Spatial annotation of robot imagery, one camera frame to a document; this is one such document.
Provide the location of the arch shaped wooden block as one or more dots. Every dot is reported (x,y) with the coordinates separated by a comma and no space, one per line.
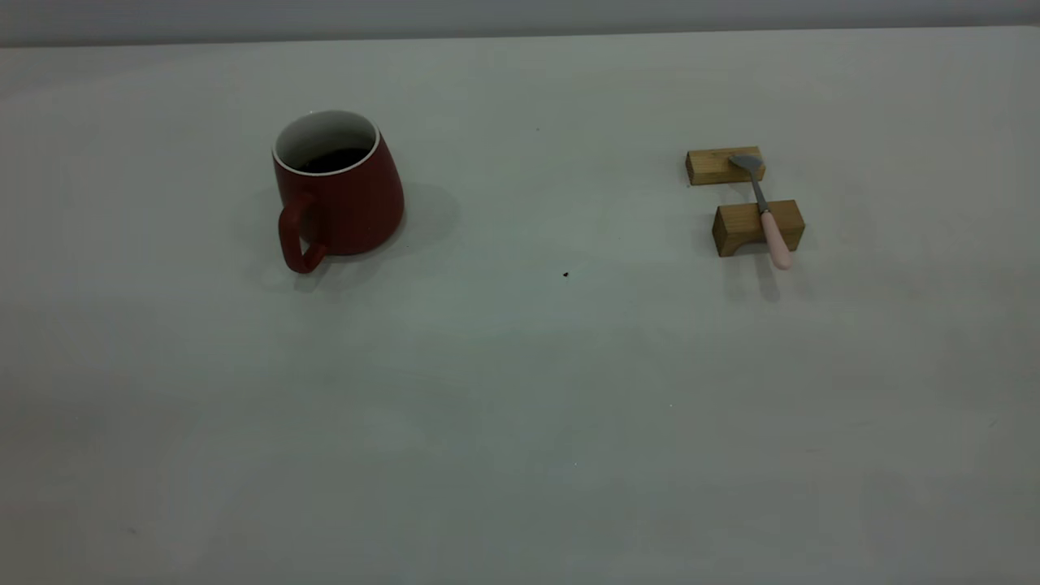
(739,223)

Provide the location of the red ceramic mug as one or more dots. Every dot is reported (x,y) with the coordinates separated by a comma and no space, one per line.
(357,203)

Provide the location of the flat rectangular wooden block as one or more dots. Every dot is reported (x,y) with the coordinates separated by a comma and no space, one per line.
(711,166)

